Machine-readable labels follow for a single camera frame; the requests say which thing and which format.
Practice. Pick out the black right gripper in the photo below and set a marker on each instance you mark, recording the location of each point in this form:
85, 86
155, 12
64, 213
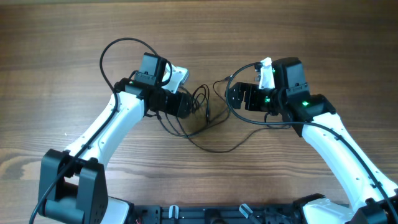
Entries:
237, 95

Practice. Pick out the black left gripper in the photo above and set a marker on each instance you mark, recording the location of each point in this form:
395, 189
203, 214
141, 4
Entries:
178, 107

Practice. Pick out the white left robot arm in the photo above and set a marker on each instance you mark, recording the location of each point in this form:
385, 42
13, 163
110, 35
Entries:
72, 187

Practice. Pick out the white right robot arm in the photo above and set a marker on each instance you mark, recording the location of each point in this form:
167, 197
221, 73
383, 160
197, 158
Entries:
282, 89

